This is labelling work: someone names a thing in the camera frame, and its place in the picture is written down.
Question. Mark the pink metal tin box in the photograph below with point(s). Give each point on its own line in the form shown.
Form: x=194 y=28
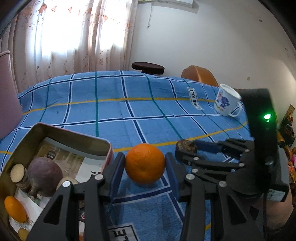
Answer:
x=27 y=149

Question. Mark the orange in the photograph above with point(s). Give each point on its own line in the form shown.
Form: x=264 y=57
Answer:
x=144 y=164

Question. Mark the small orange tangerine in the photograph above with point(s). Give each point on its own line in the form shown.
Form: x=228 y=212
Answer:
x=15 y=209

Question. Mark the pink plastic pitcher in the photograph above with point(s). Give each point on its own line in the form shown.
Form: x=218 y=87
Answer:
x=10 y=108

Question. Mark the dark round stool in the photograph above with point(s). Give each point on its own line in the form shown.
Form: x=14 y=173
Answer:
x=148 y=68

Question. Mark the white blue enamel mug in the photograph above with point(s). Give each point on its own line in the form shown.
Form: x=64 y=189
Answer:
x=227 y=102

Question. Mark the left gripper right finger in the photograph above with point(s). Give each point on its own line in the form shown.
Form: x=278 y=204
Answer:
x=209 y=180

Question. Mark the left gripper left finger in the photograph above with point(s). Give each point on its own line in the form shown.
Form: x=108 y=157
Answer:
x=59 y=220

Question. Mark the printed paper in tin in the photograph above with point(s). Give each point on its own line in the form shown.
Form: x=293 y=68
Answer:
x=79 y=164

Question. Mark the sheer floral curtain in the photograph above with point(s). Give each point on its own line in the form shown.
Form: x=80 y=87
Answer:
x=47 y=39

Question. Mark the striped sugarcane piece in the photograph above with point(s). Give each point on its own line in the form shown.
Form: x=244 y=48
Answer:
x=19 y=176

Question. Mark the orange wooden chair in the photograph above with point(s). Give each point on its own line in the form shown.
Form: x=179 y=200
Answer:
x=199 y=74

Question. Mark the dark pointed water chestnut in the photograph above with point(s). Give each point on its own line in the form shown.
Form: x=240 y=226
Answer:
x=186 y=146

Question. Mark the purple round beet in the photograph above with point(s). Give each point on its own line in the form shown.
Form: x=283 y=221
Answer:
x=44 y=175

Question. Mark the pink cloth on sofa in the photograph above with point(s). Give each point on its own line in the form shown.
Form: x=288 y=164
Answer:
x=291 y=162

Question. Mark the white wall air conditioner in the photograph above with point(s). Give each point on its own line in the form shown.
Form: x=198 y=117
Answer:
x=185 y=3

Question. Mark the person's right hand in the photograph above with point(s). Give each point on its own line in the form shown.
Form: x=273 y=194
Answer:
x=278 y=213

